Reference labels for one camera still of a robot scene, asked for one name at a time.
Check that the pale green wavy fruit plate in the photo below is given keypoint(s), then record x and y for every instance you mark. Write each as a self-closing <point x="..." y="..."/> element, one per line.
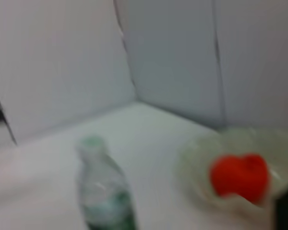
<point x="194" y="167"/>

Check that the clear green-label water bottle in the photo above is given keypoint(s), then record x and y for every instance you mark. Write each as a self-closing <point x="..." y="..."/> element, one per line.
<point x="103" y="187"/>

